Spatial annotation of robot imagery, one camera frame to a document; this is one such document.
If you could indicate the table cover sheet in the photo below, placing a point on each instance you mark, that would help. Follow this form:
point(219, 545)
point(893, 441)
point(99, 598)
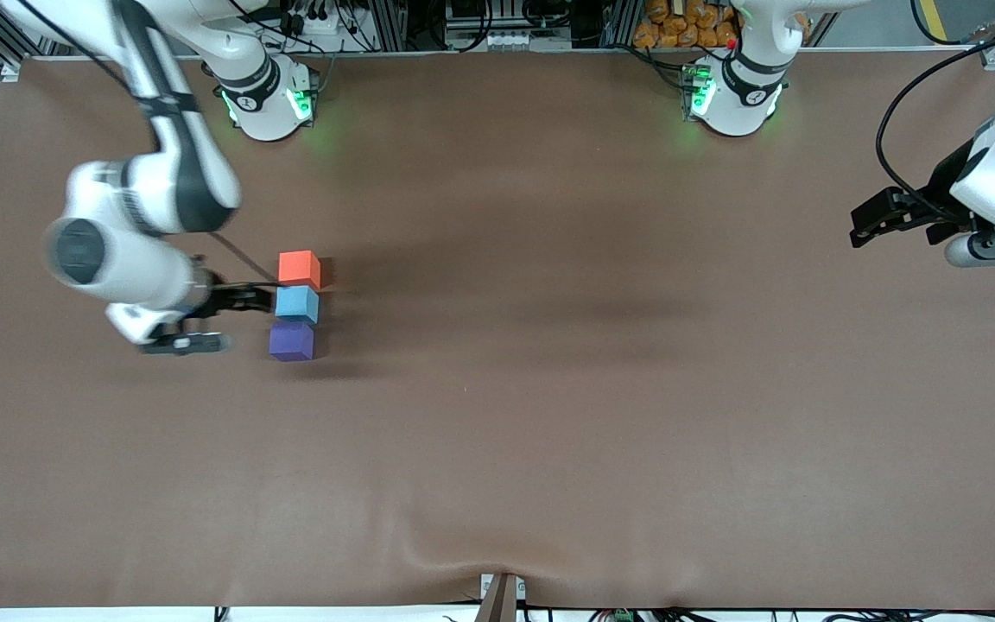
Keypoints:
point(497, 432)

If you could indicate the white connector block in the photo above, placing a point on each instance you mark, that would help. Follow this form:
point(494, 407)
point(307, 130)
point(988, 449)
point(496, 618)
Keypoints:
point(508, 39)

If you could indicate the green terminal connector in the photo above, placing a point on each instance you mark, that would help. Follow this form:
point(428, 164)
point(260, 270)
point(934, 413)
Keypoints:
point(623, 616)

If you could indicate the blue foam block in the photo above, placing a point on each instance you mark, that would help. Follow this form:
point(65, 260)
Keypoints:
point(296, 303)

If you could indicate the white power strip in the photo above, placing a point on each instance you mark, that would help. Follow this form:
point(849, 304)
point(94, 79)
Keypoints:
point(316, 23)

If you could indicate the pile of orange packets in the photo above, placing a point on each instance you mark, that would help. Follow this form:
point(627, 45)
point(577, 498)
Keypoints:
point(687, 22)

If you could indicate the orange foam block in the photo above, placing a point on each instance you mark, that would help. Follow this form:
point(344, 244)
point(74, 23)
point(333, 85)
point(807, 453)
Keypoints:
point(299, 269)

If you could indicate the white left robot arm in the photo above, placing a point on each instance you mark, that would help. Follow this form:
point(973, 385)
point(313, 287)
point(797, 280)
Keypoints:
point(739, 104)

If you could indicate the purple foam block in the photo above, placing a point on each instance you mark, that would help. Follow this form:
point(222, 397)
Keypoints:
point(290, 342)

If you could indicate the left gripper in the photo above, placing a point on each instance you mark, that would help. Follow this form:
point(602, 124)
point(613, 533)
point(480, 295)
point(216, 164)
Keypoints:
point(941, 195)

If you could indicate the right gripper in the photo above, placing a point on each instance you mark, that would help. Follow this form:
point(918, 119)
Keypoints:
point(223, 299)

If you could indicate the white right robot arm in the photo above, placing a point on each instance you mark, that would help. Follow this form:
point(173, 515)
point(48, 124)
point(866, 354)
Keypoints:
point(178, 181)

